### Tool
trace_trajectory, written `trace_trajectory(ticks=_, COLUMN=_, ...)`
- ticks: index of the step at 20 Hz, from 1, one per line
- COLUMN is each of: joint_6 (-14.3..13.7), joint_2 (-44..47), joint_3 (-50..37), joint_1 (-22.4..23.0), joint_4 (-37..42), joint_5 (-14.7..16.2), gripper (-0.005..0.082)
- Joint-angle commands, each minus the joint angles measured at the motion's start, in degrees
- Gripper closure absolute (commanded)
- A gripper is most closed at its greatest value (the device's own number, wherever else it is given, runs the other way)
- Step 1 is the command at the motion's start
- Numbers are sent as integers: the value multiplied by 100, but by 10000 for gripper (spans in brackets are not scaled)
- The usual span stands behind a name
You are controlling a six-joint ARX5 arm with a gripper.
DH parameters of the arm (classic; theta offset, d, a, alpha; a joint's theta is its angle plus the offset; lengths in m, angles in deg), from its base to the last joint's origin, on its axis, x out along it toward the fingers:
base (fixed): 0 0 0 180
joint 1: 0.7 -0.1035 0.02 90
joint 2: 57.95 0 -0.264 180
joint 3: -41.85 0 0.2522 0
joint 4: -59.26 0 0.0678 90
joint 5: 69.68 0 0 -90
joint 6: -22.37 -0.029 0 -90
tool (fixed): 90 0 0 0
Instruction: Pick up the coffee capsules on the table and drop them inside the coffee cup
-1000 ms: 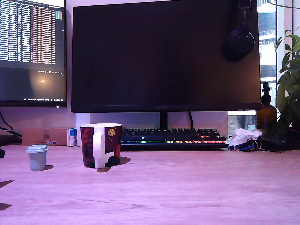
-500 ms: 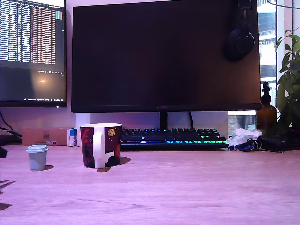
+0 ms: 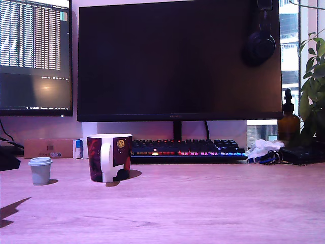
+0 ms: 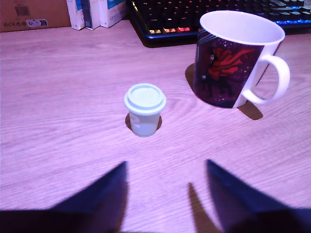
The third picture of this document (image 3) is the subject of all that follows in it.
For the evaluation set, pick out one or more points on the brown cardboard box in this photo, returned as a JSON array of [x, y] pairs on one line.
[[38, 148]]

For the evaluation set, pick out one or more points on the dark switched-off monitor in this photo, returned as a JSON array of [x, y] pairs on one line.
[[165, 63]]

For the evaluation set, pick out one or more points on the black headphones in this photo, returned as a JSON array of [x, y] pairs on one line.
[[261, 45]]

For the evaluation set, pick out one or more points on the dark blue fronted carton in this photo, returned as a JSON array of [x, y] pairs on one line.
[[80, 146]]

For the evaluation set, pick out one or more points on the lit ASUS monitor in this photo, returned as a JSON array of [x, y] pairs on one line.
[[38, 50]]

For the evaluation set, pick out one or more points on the black backlit keyboard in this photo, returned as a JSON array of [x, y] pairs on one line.
[[188, 152]]

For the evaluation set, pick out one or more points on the white carton with blue top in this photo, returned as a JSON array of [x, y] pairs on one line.
[[75, 150]]

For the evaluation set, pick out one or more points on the green leafy plant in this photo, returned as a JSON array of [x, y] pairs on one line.
[[314, 101]]

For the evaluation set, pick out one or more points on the black flat case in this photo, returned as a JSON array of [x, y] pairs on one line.
[[302, 153]]

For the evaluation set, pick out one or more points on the crumpled white tissue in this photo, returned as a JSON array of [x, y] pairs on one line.
[[266, 145]]

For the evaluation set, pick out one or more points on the amber pump bottle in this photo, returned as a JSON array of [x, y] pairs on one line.
[[288, 124]]

